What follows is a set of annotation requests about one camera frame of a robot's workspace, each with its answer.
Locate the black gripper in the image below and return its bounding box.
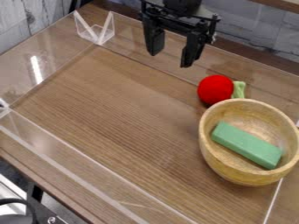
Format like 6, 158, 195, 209
141, 0, 221, 67

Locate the red plush fruit green leaf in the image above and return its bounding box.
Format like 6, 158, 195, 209
198, 74, 248, 105

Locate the wooden bowl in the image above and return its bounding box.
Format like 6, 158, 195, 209
199, 99, 299, 186

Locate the green rectangular block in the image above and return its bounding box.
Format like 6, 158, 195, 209
211, 122, 284, 170

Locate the clear acrylic tray wall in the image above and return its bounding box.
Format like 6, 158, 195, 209
0, 99, 199, 224

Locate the black metal table frame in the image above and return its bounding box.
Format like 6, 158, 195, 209
27, 182, 69, 224

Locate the black cable bottom left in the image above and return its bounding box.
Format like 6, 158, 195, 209
0, 198, 39, 224

